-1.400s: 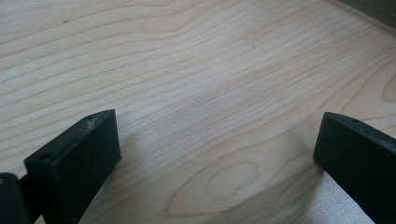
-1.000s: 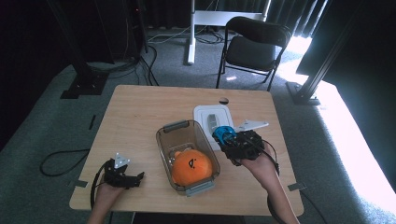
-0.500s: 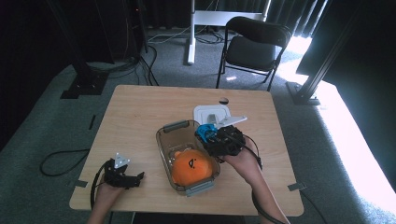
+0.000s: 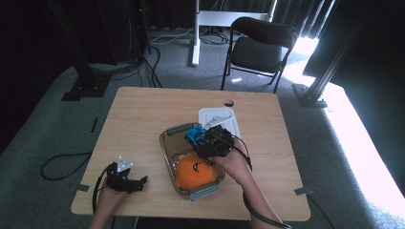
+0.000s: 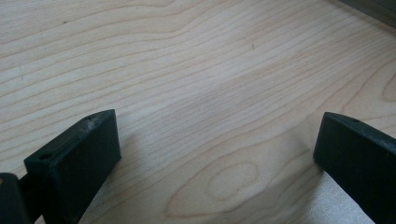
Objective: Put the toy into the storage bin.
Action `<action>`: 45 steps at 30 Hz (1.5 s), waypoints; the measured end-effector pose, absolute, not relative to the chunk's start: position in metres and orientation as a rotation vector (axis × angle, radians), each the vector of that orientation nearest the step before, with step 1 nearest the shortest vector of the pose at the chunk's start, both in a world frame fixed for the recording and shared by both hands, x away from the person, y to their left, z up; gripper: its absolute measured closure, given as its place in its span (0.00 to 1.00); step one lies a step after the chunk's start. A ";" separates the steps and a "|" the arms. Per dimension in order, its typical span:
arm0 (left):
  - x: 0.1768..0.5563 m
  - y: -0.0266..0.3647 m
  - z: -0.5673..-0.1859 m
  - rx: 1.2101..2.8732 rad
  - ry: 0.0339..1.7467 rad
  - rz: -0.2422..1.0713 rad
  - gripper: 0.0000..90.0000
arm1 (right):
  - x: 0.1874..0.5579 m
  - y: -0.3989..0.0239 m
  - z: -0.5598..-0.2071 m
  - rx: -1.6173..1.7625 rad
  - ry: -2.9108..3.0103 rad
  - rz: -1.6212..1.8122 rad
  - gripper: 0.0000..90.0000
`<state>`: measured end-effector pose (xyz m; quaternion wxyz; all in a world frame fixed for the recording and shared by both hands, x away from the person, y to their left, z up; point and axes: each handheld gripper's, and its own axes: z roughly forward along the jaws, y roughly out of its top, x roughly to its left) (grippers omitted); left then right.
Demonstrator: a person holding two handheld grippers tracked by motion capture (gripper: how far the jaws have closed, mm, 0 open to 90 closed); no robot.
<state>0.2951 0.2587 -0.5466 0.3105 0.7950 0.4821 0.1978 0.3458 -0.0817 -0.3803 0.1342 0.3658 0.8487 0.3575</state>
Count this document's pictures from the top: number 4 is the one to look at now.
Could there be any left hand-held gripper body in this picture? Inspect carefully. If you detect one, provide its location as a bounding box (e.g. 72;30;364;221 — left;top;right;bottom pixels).
105;156;134;193

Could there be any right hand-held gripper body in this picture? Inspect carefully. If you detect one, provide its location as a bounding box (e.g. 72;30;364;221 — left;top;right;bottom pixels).
195;115;235;158

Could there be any blue toy car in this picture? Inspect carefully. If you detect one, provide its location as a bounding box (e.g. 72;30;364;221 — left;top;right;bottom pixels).
185;125;208;146

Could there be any white container lid grey handle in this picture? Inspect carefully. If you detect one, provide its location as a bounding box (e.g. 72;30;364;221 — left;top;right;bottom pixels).
197;106;243;139

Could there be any clear plastic storage container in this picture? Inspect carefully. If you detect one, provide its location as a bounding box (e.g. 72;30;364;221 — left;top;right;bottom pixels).
159;122;227;202

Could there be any orange plush toy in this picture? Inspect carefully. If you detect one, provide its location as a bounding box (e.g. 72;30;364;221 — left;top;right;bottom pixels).
175;152;222;192

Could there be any person's left hand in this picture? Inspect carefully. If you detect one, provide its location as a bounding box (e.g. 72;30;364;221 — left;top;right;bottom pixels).
96;187;128;213

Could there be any person's right hand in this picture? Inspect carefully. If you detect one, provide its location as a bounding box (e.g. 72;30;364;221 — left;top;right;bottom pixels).
211;141;252;189

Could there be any black folding chair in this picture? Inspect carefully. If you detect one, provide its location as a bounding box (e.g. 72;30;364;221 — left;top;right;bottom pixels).
220;16;299;94

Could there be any black metal stand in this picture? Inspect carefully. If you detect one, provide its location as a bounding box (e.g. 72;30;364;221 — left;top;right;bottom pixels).
291;0;375;109
47;0;113;102

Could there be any dark curtain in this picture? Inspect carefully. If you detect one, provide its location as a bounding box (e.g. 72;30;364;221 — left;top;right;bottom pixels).
272;0;339;40

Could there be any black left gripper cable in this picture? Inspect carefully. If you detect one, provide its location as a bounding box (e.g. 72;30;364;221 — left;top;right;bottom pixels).
92;161;115;215

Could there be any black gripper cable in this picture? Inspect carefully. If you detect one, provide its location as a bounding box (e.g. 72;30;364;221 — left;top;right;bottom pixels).
92;161;115;215
229;134;293;229

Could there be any black floor cable loop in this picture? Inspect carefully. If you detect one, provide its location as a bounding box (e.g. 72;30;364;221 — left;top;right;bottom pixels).
40;152;94;181

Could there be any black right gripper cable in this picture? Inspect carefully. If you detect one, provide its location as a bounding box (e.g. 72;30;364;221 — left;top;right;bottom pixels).
229;134;293;229

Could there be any bundle of black cables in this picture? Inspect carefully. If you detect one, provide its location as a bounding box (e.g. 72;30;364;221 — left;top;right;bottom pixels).
88;46;164;90

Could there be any white desk frame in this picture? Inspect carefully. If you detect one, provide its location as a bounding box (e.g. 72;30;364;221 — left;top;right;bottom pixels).
190;0;279;68

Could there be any white floor cable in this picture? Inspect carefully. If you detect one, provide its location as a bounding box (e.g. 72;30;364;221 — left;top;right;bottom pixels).
150;26;197;45

